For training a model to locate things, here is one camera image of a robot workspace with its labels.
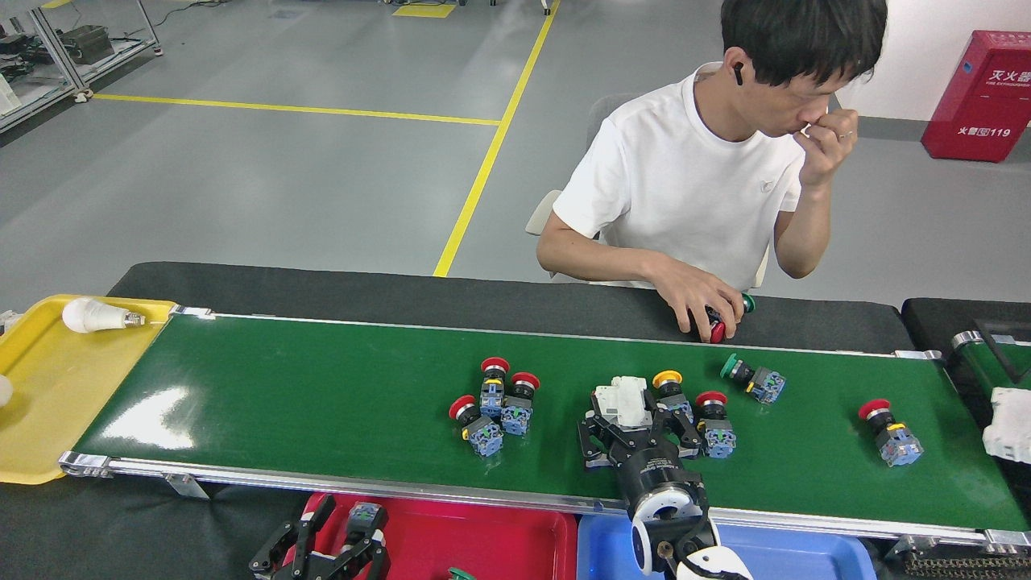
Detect person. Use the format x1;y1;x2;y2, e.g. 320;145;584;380
536;0;888;343

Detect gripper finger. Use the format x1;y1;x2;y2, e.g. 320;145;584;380
334;528;391;580
248;493;335;579

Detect silver metal rack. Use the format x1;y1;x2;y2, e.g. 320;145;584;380
0;0;162;134

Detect person's left hand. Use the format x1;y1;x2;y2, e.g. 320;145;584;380
793;111;859;188

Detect conveyor drive chain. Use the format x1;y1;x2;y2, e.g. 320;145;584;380
902;554;1031;578

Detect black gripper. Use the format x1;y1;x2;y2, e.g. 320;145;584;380
578;391;702;500

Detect blue plastic bin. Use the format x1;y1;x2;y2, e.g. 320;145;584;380
577;514;879;580

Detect yellow plastic tray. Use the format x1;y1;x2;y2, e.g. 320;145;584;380
0;294;178;486

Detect yellow push button switch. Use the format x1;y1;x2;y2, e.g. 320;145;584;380
652;370;694;421

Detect person's right hand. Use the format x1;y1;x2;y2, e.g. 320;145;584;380
656;258;743;341

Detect red plastic bin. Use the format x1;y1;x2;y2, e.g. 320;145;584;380
282;491;579;580

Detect dark grey equipment box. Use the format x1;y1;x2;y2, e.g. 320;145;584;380
60;24;115;67

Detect grey office chair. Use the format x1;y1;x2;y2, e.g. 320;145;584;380
525;93;770;288

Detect red fire extinguisher box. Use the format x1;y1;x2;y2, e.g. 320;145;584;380
921;30;1031;163

